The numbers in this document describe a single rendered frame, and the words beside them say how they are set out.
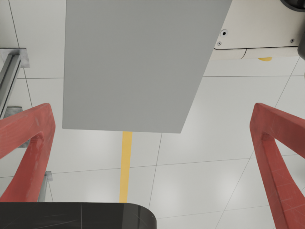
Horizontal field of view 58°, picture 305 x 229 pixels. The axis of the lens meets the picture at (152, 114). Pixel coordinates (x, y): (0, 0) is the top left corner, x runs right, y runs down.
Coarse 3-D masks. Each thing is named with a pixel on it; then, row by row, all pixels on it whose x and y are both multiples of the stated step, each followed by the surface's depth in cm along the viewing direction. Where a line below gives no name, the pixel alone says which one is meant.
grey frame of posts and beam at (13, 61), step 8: (8, 56) 99; (16, 56) 100; (8, 64) 96; (16, 64) 97; (0, 72) 91; (8, 72) 92; (16, 72) 96; (0, 80) 88; (8, 80) 88; (0, 88) 86; (8, 88) 86; (0, 96) 82; (8, 96) 86; (0, 104) 79; (0, 112) 78
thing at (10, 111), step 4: (8, 108) 115; (12, 108) 116; (16, 108) 116; (20, 108) 116; (8, 112) 116; (12, 112) 117; (16, 112) 117; (4, 116) 117; (8, 116) 118; (28, 140) 128; (24, 144) 130; (28, 144) 130
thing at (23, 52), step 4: (0, 48) 99; (4, 48) 100; (8, 48) 100; (12, 48) 100; (16, 48) 101; (20, 48) 101; (24, 48) 101; (0, 52) 100; (4, 52) 100; (8, 52) 101; (12, 52) 101; (16, 52) 101; (20, 52) 101; (24, 52) 102; (4, 56) 101; (20, 56) 102; (24, 56) 103; (4, 60) 102; (24, 60) 104; (28, 60) 104; (24, 64) 105; (28, 64) 105
